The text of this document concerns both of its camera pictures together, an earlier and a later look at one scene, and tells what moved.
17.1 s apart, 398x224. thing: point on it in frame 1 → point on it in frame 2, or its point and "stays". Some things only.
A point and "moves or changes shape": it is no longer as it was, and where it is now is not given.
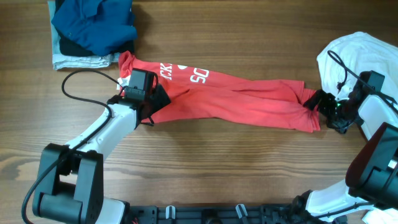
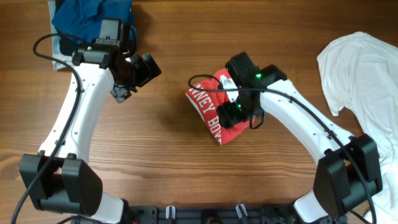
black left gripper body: (158, 100) → (121, 93)
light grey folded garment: (60, 61) stays
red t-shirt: (197, 94) moves or changes shape
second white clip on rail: (241, 210) stays
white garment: (341, 65) stays
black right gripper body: (325, 106) → (229, 115)
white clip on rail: (170, 212) stays
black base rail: (272, 214) stays
